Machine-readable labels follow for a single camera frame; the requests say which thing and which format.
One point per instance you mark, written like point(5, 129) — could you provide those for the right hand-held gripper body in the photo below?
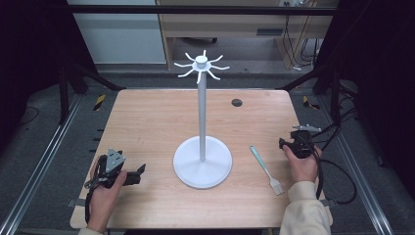
point(301, 145)

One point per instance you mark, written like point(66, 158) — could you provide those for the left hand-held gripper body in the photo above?
point(114, 161)

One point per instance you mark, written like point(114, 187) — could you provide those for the white hook stand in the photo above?
point(202, 163)

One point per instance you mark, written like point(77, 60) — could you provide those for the person's right hand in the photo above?
point(301, 168)

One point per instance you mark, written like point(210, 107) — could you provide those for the person's left hand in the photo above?
point(103, 202)

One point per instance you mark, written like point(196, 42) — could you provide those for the yellow black striped tape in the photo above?
point(99, 102)
point(308, 103)

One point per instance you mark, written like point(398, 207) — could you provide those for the dark round table grommet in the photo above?
point(237, 103)

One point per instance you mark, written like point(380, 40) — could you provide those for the black metal stand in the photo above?
point(70, 88)
point(326, 84)

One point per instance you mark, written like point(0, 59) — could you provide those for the white cabinet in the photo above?
point(120, 36)

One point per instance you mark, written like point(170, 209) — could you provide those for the aluminium floor rail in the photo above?
point(359, 169)
point(39, 166)

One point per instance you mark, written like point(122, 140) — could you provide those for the black frame bar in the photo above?
point(202, 9)

